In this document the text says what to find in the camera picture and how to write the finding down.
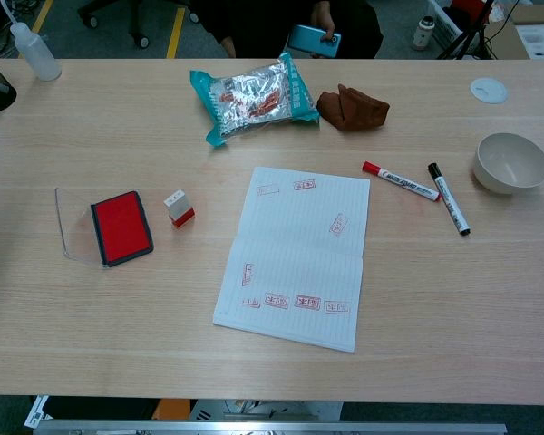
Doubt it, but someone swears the small red white stamp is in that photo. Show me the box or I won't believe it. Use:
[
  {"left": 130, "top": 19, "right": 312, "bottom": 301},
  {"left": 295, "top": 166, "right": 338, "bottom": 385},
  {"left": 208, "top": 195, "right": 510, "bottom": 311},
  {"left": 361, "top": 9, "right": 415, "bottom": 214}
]
[{"left": 163, "top": 188, "right": 196, "bottom": 229}]

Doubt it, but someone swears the white lined paper sheet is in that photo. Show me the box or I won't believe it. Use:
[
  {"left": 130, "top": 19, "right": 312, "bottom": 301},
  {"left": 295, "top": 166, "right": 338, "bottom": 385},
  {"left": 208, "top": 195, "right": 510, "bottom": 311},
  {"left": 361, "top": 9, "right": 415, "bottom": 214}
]
[{"left": 212, "top": 166, "right": 372, "bottom": 354}]

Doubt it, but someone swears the teal silver snack packet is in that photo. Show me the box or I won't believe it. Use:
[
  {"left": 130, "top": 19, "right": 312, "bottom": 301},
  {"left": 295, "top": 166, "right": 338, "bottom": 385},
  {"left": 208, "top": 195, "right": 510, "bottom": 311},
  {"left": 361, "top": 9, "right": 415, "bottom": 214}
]
[{"left": 189, "top": 51, "right": 321, "bottom": 149}]

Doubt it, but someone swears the red whiteboard marker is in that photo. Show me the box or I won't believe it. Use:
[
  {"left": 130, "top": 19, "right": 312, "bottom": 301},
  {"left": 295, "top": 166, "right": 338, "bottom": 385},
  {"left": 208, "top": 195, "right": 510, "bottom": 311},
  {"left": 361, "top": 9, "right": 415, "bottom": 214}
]
[{"left": 361, "top": 160, "right": 442, "bottom": 203}]

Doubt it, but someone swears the brown crumpled cloth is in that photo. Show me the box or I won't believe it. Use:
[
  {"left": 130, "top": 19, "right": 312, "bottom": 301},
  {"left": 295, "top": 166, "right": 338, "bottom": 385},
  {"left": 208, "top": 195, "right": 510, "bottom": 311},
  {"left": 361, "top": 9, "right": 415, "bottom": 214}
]
[{"left": 316, "top": 83, "right": 391, "bottom": 133}]

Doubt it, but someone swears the red ink pad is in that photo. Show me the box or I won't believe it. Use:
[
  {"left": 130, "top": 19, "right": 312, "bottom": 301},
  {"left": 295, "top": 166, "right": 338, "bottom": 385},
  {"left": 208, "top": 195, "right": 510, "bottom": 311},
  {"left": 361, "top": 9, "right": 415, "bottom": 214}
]
[{"left": 89, "top": 190, "right": 155, "bottom": 268}]

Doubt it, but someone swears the black whiteboard marker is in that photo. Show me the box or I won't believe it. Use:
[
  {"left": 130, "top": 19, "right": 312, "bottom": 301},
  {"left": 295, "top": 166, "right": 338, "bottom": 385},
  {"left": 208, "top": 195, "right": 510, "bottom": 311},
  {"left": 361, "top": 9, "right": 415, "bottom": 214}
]
[{"left": 426, "top": 162, "right": 472, "bottom": 237}]

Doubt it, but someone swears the teal smartphone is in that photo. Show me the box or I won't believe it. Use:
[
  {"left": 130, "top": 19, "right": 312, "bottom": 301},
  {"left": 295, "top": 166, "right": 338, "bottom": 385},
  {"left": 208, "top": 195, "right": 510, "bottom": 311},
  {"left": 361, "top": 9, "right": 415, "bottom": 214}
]
[{"left": 287, "top": 24, "right": 343, "bottom": 59}]

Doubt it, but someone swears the white device under table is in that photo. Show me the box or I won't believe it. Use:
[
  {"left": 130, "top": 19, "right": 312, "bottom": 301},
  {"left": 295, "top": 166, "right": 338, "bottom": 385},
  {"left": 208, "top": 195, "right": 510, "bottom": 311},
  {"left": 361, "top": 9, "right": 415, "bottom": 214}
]
[{"left": 189, "top": 399, "right": 344, "bottom": 422}]

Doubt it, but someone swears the person in black clothes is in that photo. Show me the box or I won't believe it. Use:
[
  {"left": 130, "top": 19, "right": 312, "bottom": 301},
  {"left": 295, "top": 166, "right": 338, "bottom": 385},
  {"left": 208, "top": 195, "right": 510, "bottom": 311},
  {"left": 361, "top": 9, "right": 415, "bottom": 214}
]
[{"left": 192, "top": 0, "right": 384, "bottom": 60}]

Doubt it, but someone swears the clear ink pad lid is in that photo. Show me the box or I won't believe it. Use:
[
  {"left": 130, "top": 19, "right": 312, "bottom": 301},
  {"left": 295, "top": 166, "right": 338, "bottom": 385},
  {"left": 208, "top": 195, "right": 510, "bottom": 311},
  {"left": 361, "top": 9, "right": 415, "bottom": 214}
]
[{"left": 54, "top": 187, "right": 110, "bottom": 268}]

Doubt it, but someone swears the orange box under table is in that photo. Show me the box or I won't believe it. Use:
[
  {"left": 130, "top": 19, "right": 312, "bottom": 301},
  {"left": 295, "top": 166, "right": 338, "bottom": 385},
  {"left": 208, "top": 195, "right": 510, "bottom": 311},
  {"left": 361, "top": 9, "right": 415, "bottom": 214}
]
[{"left": 152, "top": 398, "right": 192, "bottom": 421}]

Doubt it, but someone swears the white thermos bottle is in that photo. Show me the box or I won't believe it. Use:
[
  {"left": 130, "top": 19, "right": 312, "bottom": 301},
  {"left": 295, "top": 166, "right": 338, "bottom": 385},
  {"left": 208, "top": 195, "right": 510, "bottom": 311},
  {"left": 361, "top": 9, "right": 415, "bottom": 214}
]
[{"left": 411, "top": 15, "right": 435, "bottom": 51}]

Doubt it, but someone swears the black office chair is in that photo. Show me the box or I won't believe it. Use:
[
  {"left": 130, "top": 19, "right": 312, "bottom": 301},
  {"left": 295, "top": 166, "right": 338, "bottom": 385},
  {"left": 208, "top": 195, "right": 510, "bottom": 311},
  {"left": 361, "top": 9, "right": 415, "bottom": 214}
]
[{"left": 76, "top": 0, "right": 205, "bottom": 50}]

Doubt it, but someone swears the beige bowl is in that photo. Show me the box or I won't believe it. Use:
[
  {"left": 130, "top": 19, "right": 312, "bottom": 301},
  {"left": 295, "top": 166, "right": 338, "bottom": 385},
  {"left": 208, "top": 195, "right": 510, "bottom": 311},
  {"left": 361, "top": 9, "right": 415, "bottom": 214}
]
[{"left": 471, "top": 131, "right": 544, "bottom": 196}]

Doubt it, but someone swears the white plastic crate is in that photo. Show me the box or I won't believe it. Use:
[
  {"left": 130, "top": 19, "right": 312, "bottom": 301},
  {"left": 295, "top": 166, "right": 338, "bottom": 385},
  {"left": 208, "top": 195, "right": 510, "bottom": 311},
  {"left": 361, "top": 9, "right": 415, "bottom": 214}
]
[{"left": 428, "top": 0, "right": 468, "bottom": 44}]

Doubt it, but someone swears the black tripod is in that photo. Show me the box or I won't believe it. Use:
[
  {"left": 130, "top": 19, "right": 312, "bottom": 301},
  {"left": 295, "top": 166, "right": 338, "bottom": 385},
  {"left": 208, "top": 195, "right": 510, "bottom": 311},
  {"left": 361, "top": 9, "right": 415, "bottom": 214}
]
[{"left": 436, "top": 0, "right": 520, "bottom": 61}]

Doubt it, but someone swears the clear plastic squeeze bottle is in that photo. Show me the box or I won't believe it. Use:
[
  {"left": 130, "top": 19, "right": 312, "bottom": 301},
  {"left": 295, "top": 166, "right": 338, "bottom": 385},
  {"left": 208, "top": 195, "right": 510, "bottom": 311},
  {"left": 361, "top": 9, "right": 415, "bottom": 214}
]
[{"left": 0, "top": 0, "right": 63, "bottom": 82}]

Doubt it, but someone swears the white printed paper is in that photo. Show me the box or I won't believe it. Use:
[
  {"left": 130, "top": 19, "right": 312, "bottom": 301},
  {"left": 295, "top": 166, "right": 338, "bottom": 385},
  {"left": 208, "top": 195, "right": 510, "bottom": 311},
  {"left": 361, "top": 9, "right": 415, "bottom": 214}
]
[{"left": 24, "top": 395, "right": 51, "bottom": 430}]

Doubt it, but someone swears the cardboard box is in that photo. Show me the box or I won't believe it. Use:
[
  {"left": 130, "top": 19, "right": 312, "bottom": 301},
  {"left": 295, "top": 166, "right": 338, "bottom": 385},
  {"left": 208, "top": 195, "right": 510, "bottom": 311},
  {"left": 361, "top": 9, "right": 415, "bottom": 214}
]
[{"left": 484, "top": 4, "right": 544, "bottom": 61}]

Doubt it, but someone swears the aluminium rail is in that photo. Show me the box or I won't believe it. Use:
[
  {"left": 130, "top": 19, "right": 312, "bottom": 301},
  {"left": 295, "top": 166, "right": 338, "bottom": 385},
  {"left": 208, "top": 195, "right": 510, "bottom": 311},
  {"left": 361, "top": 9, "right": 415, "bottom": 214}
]
[{"left": 32, "top": 420, "right": 508, "bottom": 435}]

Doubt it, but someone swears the white round cable cover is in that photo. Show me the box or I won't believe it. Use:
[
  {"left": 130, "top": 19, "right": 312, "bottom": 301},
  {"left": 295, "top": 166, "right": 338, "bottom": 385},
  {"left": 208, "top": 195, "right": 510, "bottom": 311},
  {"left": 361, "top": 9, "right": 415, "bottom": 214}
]
[{"left": 470, "top": 76, "right": 509, "bottom": 105}]

